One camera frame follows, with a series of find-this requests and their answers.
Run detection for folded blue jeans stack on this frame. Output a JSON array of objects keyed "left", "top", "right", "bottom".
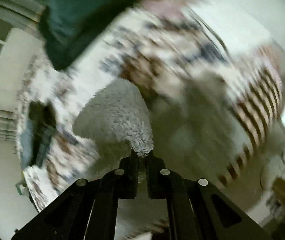
[{"left": 19, "top": 119, "right": 35, "bottom": 170}]

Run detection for floral bed blanket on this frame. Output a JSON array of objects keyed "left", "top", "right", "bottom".
[{"left": 16, "top": 0, "right": 285, "bottom": 211}]

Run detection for dark green folded blanket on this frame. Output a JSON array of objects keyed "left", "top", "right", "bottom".
[{"left": 38, "top": 0, "right": 139, "bottom": 71}]

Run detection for grey fleece pants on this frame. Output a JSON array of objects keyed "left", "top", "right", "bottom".
[{"left": 73, "top": 72, "right": 251, "bottom": 183}]

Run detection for right green curtain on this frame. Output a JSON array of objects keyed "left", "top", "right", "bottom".
[{"left": 0, "top": 0, "right": 46, "bottom": 33}]

